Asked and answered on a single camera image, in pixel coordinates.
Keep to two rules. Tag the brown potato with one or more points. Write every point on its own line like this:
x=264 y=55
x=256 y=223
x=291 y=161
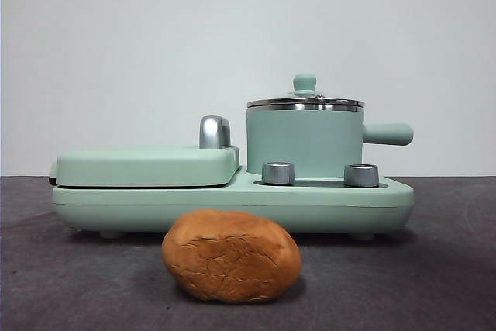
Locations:
x=232 y=257

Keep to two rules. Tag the glass lid with green knob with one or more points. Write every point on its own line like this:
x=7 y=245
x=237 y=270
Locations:
x=305 y=83

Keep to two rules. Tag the green breakfast maker base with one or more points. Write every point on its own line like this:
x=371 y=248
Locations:
x=232 y=207

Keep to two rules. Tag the silver control knob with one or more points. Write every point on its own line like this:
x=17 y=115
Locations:
x=278 y=174
x=361 y=176

